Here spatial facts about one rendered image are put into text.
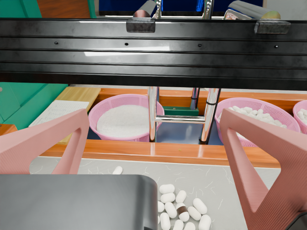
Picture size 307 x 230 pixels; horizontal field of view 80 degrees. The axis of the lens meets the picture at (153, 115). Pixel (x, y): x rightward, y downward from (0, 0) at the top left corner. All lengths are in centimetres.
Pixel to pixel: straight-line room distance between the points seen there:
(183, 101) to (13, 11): 63
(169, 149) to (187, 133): 21
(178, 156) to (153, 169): 8
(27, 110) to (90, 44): 49
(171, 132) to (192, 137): 8
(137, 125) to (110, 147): 15
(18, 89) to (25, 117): 9
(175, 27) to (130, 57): 6
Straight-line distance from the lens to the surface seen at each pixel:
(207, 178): 52
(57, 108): 75
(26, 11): 76
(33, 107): 73
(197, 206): 45
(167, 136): 70
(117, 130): 64
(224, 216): 48
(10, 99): 66
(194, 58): 23
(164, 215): 43
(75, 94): 81
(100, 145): 56
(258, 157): 58
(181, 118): 50
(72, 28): 27
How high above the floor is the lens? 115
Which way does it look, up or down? 36 degrees down
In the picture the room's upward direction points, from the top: straight up
